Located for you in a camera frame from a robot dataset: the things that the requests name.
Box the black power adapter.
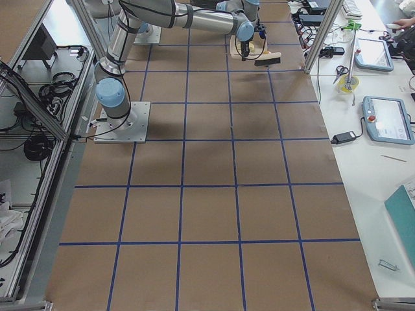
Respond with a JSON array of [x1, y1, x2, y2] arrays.
[[331, 131, 357, 144]]

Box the yellow tape roll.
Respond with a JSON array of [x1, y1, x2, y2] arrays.
[[337, 75, 360, 94]]

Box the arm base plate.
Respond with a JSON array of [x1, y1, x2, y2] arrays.
[[93, 102, 150, 143], [134, 23, 161, 45]]

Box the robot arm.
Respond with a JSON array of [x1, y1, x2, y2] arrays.
[[84, 0, 161, 46], [95, 1, 259, 131]]

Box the far teach pendant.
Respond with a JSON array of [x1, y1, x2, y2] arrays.
[[355, 38, 394, 72]]

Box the beige dustpan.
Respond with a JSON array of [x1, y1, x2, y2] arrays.
[[230, 35, 270, 60]]

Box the near teach pendant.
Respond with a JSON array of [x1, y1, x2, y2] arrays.
[[362, 96, 414, 146]]

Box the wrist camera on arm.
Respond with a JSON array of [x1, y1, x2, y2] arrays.
[[254, 19, 267, 40]]

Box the white hand brush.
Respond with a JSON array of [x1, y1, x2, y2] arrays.
[[245, 52, 282, 67]]

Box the teal notebook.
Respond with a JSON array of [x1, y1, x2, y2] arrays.
[[385, 185, 414, 266]]

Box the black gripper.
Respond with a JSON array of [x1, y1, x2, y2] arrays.
[[240, 41, 250, 61]]

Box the teach pendant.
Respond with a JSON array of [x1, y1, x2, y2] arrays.
[[362, 96, 414, 146], [355, 38, 394, 72]]

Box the aluminium frame post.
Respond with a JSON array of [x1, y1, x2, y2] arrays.
[[303, 0, 343, 74]]

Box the black handled scissors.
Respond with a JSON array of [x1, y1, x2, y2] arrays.
[[333, 65, 349, 84]]

